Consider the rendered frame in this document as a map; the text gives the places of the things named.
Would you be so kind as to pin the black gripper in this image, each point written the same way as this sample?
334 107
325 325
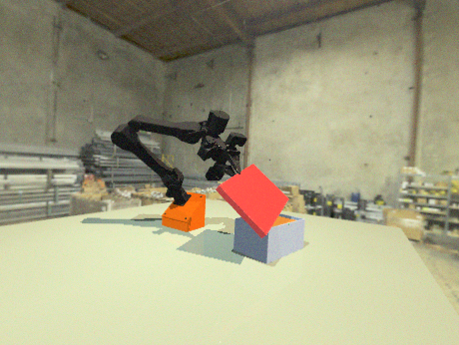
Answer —
224 154

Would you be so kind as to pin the red square panel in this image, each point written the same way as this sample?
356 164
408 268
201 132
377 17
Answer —
255 198

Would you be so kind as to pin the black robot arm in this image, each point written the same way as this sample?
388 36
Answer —
126 137

